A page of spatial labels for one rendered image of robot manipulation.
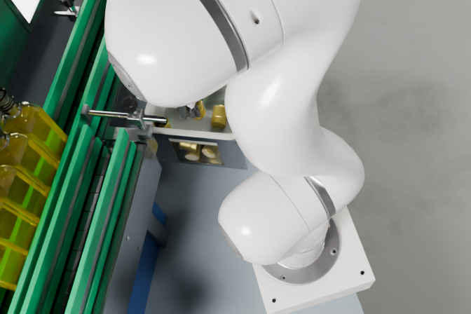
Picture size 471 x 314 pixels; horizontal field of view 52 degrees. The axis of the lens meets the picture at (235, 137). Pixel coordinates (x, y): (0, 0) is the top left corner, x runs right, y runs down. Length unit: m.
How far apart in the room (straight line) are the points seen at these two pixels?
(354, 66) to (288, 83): 1.88
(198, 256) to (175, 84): 0.88
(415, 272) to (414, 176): 0.39
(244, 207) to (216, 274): 0.53
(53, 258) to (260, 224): 0.41
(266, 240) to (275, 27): 0.37
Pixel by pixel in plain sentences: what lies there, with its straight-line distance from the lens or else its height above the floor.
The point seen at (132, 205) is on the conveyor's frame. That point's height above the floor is 1.04.
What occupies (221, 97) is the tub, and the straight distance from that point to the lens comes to 1.16.
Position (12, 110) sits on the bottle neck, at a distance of 0.86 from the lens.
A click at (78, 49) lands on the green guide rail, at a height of 1.10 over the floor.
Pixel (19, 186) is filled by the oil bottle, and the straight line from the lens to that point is 0.87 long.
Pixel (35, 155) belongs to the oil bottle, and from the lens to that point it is 0.90.
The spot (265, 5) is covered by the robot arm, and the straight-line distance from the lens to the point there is 0.38.
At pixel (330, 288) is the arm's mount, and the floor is 0.85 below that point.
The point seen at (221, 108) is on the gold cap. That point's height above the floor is 0.97.
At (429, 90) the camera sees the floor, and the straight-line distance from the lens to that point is 2.33.
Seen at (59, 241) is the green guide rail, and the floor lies 1.09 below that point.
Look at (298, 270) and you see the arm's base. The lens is 1.08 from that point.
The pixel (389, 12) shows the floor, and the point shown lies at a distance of 2.56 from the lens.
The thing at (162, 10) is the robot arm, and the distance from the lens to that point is 0.37.
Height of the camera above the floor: 1.91
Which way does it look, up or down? 62 degrees down
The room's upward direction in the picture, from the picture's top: 14 degrees counter-clockwise
